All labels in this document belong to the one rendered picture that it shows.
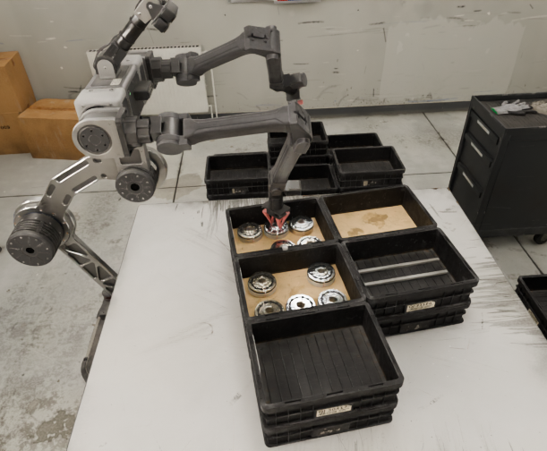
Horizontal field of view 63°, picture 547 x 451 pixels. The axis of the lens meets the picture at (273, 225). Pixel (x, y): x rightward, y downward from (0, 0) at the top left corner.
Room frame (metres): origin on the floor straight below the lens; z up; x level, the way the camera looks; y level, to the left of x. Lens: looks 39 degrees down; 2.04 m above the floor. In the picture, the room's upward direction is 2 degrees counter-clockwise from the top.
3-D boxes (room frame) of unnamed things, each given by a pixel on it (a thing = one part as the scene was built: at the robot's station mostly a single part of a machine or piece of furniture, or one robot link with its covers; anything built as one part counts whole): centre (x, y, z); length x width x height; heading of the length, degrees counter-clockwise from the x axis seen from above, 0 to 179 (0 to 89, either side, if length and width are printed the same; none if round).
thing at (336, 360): (0.79, -0.13, 0.87); 0.40 x 0.30 x 0.11; 100
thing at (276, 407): (0.79, -0.13, 0.92); 0.40 x 0.30 x 0.02; 100
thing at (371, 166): (2.41, -0.60, 0.37); 0.40 x 0.30 x 0.45; 92
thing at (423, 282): (1.15, -0.47, 0.87); 0.40 x 0.30 x 0.11; 100
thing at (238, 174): (2.38, 0.20, 0.37); 0.40 x 0.30 x 0.45; 92
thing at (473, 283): (1.15, -0.47, 0.92); 0.40 x 0.30 x 0.02; 100
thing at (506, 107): (2.47, -1.43, 0.88); 0.25 x 0.19 x 0.03; 92
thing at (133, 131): (1.18, 0.38, 1.45); 0.09 x 0.08 x 0.12; 2
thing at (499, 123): (2.40, -1.55, 0.45); 0.60 x 0.45 x 0.90; 92
